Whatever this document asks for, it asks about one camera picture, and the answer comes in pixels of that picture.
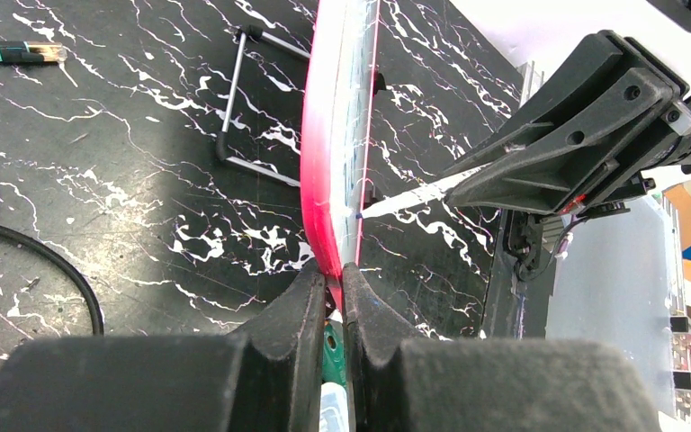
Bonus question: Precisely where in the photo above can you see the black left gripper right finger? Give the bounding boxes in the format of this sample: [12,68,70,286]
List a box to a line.
[342,264,660,431]

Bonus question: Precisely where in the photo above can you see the black whiteboard clip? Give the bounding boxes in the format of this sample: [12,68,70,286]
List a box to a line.
[372,71,387,95]
[363,179,381,210]

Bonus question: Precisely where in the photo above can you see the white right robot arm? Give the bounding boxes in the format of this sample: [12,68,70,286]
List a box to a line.
[446,1,691,216]

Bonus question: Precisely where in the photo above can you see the clear plastic screw box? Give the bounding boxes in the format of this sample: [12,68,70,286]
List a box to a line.
[319,382,350,432]

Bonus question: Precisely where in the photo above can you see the pink framed whiteboard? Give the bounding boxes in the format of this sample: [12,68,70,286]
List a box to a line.
[300,1,381,309]

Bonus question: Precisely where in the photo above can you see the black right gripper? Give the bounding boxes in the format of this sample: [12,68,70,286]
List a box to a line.
[446,31,691,216]

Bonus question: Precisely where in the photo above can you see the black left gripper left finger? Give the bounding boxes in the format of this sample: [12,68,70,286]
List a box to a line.
[0,264,326,431]

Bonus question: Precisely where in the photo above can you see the metal wire whiteboard stand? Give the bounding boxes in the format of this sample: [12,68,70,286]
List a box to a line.
[214,24,314,189]

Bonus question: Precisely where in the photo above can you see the green handled screwdriver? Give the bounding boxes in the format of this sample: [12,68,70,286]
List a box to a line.
[322,320,347,387]

